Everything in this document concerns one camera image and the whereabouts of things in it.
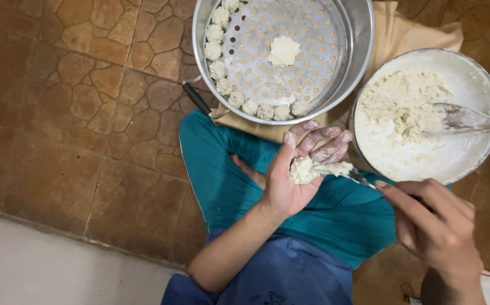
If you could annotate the metal steamer pot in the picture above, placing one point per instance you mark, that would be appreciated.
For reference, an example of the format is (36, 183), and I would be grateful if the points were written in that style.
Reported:
(356, 51)

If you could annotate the white round bowl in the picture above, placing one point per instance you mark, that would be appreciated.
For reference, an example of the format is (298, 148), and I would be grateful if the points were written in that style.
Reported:
(467, 76)

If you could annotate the tan cloth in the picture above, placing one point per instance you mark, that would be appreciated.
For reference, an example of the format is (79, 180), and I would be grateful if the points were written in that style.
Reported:
(402, 34)

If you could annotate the row of shaped dumplings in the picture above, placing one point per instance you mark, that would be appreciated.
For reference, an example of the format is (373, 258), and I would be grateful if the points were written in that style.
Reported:
(217, 70)

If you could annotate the metal butter knife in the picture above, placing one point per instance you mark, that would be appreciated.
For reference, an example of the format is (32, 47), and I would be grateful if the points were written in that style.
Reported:
(357, 174)

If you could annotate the stack of square dumpling wrappers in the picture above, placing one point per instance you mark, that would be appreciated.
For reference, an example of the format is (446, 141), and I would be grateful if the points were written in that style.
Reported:
(284, 51)

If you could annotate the dumpling wrapper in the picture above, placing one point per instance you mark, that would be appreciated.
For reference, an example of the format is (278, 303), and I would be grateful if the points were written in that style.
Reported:
(302, 170)

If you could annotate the pale dumpling filling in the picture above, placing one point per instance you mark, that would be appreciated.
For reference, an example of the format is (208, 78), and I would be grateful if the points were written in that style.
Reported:
(393, 106)

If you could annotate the person's bare foot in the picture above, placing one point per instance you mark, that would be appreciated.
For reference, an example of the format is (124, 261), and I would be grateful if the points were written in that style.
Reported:
(247, 169)

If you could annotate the person's left hand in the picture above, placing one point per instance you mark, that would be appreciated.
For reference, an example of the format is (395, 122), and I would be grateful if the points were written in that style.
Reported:
(285, 186)

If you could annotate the clear plastic spoon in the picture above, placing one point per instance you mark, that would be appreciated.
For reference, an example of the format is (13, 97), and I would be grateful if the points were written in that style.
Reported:
(465, 119)

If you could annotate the person's right hand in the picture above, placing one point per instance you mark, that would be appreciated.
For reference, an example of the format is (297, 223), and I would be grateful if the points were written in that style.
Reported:
(444, 237)

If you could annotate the perforated metal steamer tray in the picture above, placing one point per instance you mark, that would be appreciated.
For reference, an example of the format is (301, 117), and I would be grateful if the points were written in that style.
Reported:
(262, 82)

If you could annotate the person's blue shirt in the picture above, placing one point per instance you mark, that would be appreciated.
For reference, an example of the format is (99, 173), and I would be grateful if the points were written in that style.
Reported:
(287, 271)

